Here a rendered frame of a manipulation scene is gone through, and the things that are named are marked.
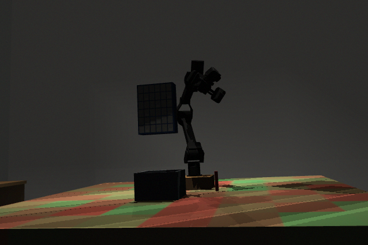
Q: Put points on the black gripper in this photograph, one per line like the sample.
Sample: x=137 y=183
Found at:
x=196 y=80

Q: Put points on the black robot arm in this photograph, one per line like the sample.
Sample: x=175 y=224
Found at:
x=194 y=150

